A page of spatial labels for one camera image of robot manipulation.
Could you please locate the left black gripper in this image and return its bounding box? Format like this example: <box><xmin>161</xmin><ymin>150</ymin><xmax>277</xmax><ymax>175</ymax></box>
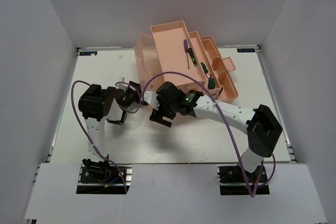
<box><xmin>123</xmin><ymin>80</ymin><xmax>154</xmax><ymax>110</ymax></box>

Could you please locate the pink plastic toolbox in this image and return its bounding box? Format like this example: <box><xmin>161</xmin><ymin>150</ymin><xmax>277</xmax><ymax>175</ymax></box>
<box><xmin>134</xmin><ymin>20</ymin><xmax>238</xmax><ymax>101</ymax></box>

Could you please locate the stubby green screwdriver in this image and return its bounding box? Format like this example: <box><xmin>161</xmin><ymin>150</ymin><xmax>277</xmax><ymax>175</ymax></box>
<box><xmin>208</xmin><ymin>76</ymin><xmax>216</xmax><ymax>90</ymax></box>
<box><xmin>201</xmin><ymin>62</ymin><xmax>210</xmax><ymax>78</ymax></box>

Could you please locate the blue red handled screwdriver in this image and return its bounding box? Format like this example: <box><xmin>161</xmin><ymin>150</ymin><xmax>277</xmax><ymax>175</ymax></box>
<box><xmin>183</xmin><ymin>39</ymin><xmax>190</xmax><ymax>69</ymax></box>

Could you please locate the black green precision screwdriver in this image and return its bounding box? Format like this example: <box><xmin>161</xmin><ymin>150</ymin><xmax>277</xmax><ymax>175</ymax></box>
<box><xmin>187</xmin><ymin>47</ymin><xmax>199</xmax><ymax>73</ymax></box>

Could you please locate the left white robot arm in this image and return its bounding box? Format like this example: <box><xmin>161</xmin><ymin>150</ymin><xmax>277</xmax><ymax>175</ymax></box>
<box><xmin>78</xmin><ymin>81</ymin><xmax>142</xmax><ymax>161</ymax></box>

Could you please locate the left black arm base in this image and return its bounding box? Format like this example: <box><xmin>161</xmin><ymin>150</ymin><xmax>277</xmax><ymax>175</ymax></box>
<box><xmin>76</xmin><ymin>159</ymin><xmax>132</xmax><ymax>195</ymax></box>

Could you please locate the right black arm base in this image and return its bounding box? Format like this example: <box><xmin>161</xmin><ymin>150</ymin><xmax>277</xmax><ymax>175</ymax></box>
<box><xmin>217</xmin><ymin>165</ymin><xmax>270</xmax><ymax>196</ymax></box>

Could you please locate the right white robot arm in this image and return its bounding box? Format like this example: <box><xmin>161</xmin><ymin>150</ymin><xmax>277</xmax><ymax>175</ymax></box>
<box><xmin>144</xmin><ymin>82</ymin><xmax>283</xmax><ymax>182</ymax></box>

